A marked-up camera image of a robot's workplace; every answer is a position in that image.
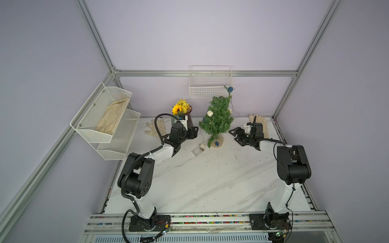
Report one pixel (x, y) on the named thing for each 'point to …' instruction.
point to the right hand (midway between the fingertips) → (232, 136)
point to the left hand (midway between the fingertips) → (194, 129)
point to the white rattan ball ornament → (209, 113)
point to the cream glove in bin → (109, 121)
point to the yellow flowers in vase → (182, 107)
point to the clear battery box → (197, 151)
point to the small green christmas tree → (219, 116)
